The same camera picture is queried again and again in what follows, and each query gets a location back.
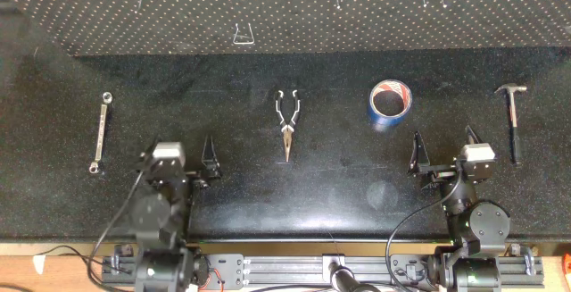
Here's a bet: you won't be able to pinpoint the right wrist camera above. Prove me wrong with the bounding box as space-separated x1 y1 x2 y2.
456 143 498 184

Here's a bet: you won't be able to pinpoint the black and white pliers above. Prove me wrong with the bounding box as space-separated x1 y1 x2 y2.
274 88 302 164

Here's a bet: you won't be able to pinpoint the orange object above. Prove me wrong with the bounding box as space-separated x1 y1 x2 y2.
561 252 571 289

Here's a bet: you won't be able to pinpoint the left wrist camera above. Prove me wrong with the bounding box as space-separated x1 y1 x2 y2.
151 141 187 179

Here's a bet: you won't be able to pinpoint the wrench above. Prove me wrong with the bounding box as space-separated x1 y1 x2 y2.
87 91 114 176

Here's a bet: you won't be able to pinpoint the roll of blue tape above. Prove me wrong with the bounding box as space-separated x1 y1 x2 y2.
368 79 414 128

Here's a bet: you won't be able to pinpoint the thin black wire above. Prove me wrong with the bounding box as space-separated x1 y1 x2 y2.
30 244 133 276

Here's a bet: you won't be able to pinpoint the hammer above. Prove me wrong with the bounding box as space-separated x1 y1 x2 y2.
493 82 528 166

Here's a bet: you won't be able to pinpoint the black pegboard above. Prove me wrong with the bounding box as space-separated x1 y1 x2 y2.
0 0 571 57

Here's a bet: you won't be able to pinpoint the black cable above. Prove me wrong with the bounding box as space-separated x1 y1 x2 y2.
384 171 465 292
86 169 146 292

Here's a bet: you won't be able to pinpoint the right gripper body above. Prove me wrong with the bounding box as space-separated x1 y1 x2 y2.
419 163 461 191

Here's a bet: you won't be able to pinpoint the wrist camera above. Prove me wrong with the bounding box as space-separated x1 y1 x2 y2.
456 143 498 184
151 141 187 179

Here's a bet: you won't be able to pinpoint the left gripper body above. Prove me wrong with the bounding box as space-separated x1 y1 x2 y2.
180 170 211 190

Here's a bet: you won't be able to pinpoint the mounting rail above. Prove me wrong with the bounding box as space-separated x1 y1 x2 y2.
101 241 546 292

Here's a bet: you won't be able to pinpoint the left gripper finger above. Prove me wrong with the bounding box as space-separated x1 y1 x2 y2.
200 134 223 181

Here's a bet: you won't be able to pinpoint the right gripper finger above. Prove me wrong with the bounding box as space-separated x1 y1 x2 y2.
407 130 431 176
464 124 483 146

